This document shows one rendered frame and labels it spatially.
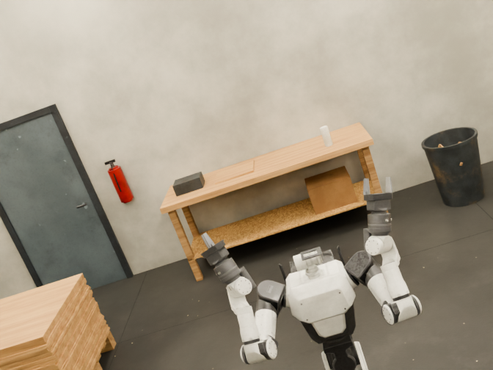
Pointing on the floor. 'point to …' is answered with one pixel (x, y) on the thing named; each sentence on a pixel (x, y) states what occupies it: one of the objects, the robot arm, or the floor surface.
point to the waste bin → (455, 165)
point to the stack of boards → (53, 328)
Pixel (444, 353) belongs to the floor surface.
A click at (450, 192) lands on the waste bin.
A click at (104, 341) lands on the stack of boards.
